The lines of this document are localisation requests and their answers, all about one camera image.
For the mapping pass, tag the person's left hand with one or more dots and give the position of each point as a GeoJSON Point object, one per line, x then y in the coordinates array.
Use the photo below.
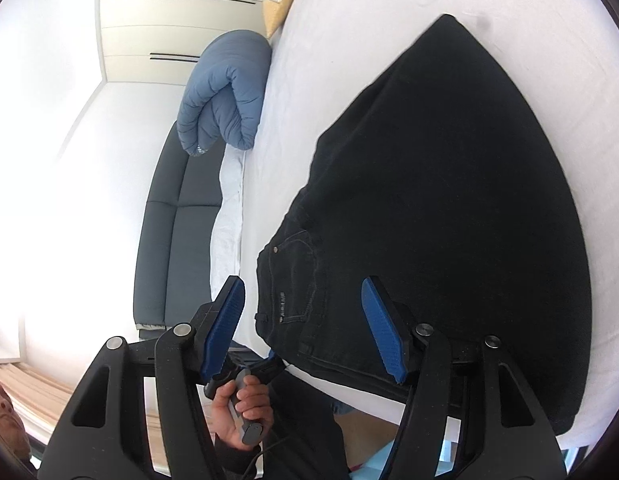
{"type": "Point", "coordinates": [257, 402]}

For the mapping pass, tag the folded blue duvet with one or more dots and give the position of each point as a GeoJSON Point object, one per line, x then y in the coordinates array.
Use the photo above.
{"type": "Point", "coordinates": [224, 95]}

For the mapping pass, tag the white bed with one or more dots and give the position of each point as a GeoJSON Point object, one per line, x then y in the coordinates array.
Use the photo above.
{"type": "Point", "coordinates": [339, 35]}

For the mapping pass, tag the dark grey padded headboard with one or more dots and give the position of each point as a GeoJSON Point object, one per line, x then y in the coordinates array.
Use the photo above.
{"type": "Point", "coordinates": [189, 240]}

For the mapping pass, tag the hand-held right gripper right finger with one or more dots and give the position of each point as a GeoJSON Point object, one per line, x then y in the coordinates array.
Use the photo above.
{"type": "Point", "coordinates": [382, 330]}

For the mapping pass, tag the white bedding cloth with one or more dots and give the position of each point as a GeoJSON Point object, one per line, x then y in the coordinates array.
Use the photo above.
{"type": "Point", "coordinates": [229, 220]}

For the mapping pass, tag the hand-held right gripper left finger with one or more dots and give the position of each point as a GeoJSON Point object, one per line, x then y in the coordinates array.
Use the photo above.
{"type": "Point", "coordinates": [222, 330]}

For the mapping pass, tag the person's dark clothing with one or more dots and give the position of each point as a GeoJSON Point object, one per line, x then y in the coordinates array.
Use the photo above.
{"type": "Point", "coordinates": [304, 435]}

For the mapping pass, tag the person's left forearm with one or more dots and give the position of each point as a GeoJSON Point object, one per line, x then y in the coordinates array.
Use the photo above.
{"type": "Point", "coordinates": [239, 465]}

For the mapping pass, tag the black pants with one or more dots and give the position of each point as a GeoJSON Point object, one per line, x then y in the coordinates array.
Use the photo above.
{"type": "Point", "coordinates": [439, 185]}

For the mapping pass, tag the white wardrobe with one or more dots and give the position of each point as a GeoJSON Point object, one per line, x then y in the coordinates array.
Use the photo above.
{"type": "Point", "coordinates": [189, 20]}

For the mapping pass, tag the person's head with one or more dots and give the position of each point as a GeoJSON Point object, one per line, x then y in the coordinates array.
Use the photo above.
{"type": "Point", "coordinates": [4, 415]}

